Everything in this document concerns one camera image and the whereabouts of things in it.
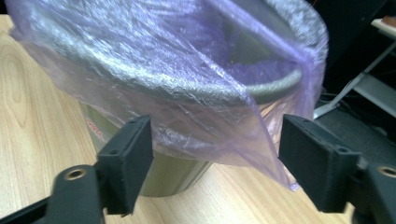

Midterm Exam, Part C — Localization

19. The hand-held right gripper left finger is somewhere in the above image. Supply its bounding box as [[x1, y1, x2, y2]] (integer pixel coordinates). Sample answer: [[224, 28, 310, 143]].
[[96, 114, 155, 217]]

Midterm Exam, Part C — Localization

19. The white metal stand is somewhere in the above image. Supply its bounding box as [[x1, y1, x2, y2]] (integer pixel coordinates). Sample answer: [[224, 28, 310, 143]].
[[312, 15, 396, 119]]

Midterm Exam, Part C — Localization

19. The purple plastic bag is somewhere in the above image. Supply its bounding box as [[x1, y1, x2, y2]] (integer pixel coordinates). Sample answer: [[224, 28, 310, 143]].
[[4, 0, 330, 192]]

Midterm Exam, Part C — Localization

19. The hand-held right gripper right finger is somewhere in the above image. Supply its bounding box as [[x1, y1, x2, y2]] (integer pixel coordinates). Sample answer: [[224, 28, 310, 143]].
[[277, 113, 362, 215]]

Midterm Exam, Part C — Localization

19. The green plastic bin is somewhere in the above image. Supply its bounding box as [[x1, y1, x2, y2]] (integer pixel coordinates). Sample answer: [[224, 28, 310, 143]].
[[78, 12, 304, 198]]

